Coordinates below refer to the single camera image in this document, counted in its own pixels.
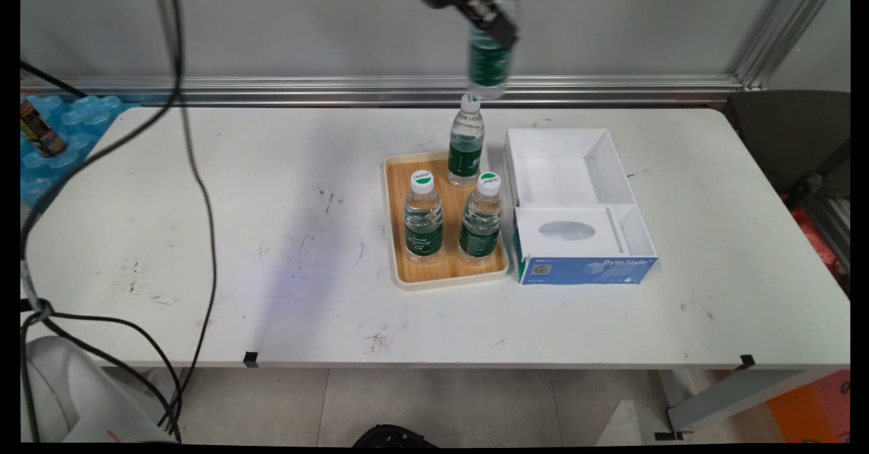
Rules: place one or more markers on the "black round floor object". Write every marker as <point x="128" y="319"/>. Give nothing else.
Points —
<point x="394" y="436"/>

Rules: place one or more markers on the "red patterned bag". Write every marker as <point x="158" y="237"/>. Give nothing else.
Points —
<point x="818" y="240"/>

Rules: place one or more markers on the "dark printed drink can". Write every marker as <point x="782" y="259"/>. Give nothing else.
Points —
<point x="42" y="135"/>

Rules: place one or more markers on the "grey table leg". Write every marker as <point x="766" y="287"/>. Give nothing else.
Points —
<point x="740" y="393"/>

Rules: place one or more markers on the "low aluminium frame rail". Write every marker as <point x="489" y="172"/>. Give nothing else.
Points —
<point x="829" y="226"/>

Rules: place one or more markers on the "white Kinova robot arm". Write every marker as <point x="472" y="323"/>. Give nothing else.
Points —
<point x="68" y="393"/>

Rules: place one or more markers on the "wooden tray with cream rim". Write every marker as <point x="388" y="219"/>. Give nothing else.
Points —
<point x="451" y="271"/>

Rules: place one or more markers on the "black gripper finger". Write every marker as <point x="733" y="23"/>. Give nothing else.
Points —
<point x="475" y="3"/>

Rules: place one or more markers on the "white and blue cardboard box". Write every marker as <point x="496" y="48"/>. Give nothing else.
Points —
<point x="584" y="269"/>

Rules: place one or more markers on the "green label water bottle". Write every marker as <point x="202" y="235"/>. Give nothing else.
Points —
<point x="489" y="67"/>
<point x="466" y="152"/>
<point x="424" y="230"/>
<point x="481" y="230"/>

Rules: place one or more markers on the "orange box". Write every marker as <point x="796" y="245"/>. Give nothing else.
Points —
<point x="811" y="410"/>

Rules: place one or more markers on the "slanted aluminium frame post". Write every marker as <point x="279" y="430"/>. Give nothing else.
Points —
<point x="781" y="33"/>

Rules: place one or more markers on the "blue bubble wrap sheet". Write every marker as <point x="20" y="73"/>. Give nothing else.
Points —
<point x="81" y="125"/>

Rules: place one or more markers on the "black tape piece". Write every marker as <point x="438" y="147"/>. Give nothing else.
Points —
<point x="251" y="358"/>
<point x="747" y="362"/>

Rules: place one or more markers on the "horizontal aluminium frame rail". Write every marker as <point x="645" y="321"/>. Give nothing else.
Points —
<point x="339" y="91"/>

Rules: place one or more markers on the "black chair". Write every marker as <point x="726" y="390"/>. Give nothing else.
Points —
<point x="781" y="135"/>

